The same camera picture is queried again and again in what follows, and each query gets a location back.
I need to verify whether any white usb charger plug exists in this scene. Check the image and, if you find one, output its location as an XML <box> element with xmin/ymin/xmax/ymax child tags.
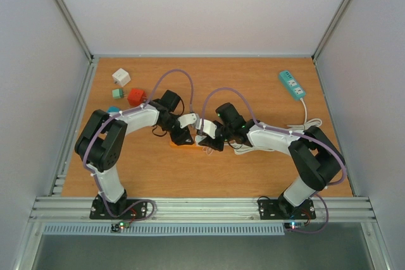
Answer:
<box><xmin>194</xmin><ymin>135</ymin><xmax>206</xmax><ymax>146</ymax></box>

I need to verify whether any red cube plug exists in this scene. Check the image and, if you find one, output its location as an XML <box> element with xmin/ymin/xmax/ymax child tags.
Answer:
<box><xmin>127</xmin><ymin>88</ymin><xmax>147</xmax><ymax>107</ymax></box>

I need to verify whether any blue cube plug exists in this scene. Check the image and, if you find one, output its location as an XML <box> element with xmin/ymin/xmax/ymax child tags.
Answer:
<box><xmin>107</xmin><ymin>106</ymin><xmax>120</xmax><ymax>113</ymax></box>

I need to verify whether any green usb charger plug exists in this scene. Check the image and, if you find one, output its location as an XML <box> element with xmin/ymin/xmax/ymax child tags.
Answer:
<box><xmin>111</xmin><ymin>88</ymin><xmax>125</xmax><ymax>99</ymax></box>

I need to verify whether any white cube adapter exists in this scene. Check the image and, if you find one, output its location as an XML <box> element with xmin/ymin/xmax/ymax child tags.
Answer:
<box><xmin>112</xmin><ymin>68</ymin><xmax>131</xmax><ymax>87</ymax></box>

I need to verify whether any teal power strip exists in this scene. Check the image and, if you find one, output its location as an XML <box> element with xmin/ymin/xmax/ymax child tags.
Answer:
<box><xmin>278</xmin><ymin>70</ymin><xmax>306</xmax><ymax>101</ymax></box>

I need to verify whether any teal strip white cord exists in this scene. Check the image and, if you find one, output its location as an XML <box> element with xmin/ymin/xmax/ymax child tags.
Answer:
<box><xmin>286</xmin><ymin>97</ymin><xmax>323</xmax><ymax>130</ymax></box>

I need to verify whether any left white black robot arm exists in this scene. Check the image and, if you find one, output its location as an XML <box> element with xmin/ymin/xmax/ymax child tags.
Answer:
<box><xmin>74</xmin><ymin>90</ymin><xmax>199</xmax><ymax>221</ymax></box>

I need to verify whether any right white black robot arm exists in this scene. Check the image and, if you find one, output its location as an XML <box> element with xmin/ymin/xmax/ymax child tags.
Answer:
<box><xmin>196</xmin><ymin>102</ymin><xmax>346</xmax><ymax>219</ymax></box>

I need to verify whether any right small circuit board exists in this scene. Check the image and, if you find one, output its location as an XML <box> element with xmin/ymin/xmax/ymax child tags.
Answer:
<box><xmin>284</xmin><ymin>221</ymin><xmax>306</xmax><ymax>231</ymax></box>

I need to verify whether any small circuit board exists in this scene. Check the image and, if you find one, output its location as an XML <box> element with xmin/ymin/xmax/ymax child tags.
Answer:
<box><xmin>284</xmin><ymin>221</ymin><xmax>306</xmax><ymax>231</ymax></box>
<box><xmin>110</xmin><ymin>221</ymin><xmax>131</xmax><ymax>233</ymax></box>

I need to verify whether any left small circuit board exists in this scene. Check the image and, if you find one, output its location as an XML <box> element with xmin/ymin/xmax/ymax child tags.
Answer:
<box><xmin>110</xmin><ymin>221</ymin><xmax>131</xmax><ymax>233</ymax></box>

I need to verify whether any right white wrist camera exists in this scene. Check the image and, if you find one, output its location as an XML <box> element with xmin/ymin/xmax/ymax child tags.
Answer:
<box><xmin>196</xmin><ymin>118</ymin><xmax>217</xmax><ymax>139</ymax></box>

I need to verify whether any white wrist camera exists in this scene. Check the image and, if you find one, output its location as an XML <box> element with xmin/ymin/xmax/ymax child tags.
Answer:
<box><xmin>196</xmin><ymin>118</ymin><xmax>217</xmax><ymax>139</ymax></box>
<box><xmin>178</xmin><ymin>113</ymin><xmax>201</xmax><ymax>130</ymax></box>

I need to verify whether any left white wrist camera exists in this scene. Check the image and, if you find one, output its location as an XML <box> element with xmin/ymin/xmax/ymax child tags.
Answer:
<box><xmin>178</xmin><ymin>113</ymin><xmax>201</xmax><ymax>130</ymax></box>

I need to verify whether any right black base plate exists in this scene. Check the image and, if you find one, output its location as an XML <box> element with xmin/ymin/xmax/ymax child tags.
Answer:
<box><xmin>257</xmin><ymin>197</ymin><xmax>316</xmax><ymax>221</ymax></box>

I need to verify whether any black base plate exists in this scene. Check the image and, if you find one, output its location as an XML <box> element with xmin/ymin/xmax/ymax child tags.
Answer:
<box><xmin>89</xmin><ymin>193</ymin><xmax>153</xmax><ymax>221</ymax></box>
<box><xmin>257</xmin><ymin>197</ymin><xmax>316</xmax><ymax>221</ymax></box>

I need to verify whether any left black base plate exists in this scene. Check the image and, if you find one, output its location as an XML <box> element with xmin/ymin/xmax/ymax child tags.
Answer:
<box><xmin>89</xmin><ymin>193</ymin><xmax>153</xmax><ymax>221</ymax></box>

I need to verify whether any front aluminium rail frame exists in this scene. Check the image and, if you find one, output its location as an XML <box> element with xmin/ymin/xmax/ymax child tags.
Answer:
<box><xmin>28</xmin><ymin>197</ymin><xmax>377</xmax><ymax>223</ymax></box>

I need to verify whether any grey slotted cable duct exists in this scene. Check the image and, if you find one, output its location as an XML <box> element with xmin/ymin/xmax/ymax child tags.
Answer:
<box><xmin>43</xmin><ymin>223</ymin><xmax>285</xmax><ymax>236</ymax></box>

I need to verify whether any left aluminium corner post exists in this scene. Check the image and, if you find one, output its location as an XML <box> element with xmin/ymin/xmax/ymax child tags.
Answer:
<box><xmin>54</xmin><ymin>0</ymin><xmax>94</xmax><ymax>62</ymax></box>

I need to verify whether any aluminium corner post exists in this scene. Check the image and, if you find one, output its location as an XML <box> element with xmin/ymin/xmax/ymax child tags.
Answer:
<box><xmin>54</xmin><ymin>0</ymin><xmax>94</xmax><ymax>62</ymax></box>
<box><xmin>311</xmin><ymin>0</ymin><xmax>353</xmax><ymax>63</ymax></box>

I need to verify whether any right aluminium corner post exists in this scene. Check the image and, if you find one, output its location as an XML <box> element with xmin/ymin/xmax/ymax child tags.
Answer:
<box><xmin>311</xmin><ymin>0</ymin><xmax>353</xmax><ymax>63</ymax></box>

